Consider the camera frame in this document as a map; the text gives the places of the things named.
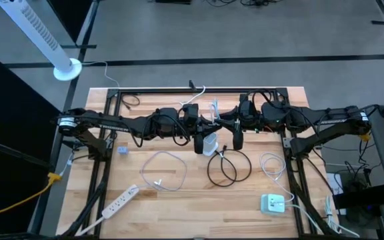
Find white charger cable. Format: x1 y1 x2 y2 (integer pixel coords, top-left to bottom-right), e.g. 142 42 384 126
259 152 295 204
210 97 222 123

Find mint green cube power strip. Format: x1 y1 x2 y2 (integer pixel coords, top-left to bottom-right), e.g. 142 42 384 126
260 193 286 216

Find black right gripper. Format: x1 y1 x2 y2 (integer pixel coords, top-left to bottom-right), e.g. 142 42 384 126
217 105 246 134

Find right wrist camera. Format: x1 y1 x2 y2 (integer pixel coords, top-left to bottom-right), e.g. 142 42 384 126
232 130 245 151

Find white paper sheet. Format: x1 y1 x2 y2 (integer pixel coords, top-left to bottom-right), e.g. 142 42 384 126
326 172 345 196

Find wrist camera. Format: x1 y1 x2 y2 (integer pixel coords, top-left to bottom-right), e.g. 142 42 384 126
193 133 205 155
232 130 245 151

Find black aluminium table frame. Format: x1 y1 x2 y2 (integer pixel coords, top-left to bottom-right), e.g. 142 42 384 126
57 87 339 239

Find white fan cord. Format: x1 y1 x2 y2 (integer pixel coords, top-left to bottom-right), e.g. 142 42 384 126
80 61 121 88

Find white cable bundle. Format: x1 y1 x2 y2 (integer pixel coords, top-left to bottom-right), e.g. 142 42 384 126
324 194 361 238

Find white flat strip cord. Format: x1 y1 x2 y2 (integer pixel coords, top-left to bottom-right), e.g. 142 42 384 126
74 215 107 237

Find black partition curtain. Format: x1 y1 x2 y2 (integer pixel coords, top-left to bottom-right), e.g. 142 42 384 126
47 0 95 43
0 45 63 236

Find black floor cables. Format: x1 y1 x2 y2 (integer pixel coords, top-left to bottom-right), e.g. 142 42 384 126
205 0 283 7

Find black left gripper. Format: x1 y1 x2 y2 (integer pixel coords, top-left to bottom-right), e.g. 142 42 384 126
195 116 226 135

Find long black charger cable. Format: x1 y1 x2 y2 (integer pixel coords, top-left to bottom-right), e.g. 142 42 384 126
207 145 252 188

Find white tower power strip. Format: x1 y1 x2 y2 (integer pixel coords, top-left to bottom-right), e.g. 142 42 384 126
202 132 219 157

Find yellow extension cable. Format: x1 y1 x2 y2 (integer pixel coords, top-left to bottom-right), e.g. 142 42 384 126
0 172 63 217

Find white tower strip cord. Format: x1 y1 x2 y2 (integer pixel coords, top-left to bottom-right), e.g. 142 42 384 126
178 85 207 107

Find white cube strip cord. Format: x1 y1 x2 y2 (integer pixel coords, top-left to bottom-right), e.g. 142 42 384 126
283 203 325 235

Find white tower fan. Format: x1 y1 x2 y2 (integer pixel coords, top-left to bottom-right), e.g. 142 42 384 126
0 0 83 82

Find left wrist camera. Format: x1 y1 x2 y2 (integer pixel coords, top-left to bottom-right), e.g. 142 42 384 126
193 133 205 155

